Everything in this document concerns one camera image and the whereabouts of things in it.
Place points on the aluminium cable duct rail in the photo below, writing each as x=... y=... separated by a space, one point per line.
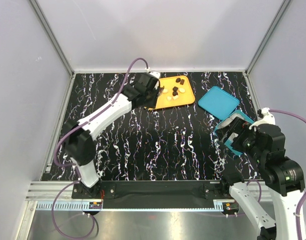
x=86 y=206

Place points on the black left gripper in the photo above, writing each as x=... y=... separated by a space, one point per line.
x=152 y=103

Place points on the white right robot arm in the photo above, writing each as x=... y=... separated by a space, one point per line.
x=263 y=142

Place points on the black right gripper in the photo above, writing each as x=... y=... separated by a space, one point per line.
x=241 y=126

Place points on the orange plastic tray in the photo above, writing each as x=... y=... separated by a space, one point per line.
x=176 y=91

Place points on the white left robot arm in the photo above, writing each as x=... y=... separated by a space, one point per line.
x=80 y=145

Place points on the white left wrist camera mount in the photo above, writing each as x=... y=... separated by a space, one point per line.
x=155 y=74

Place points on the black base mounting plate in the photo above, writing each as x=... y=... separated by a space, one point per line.
x=154 y=195

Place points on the teal tin lid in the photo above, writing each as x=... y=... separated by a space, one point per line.
x=218 y=103

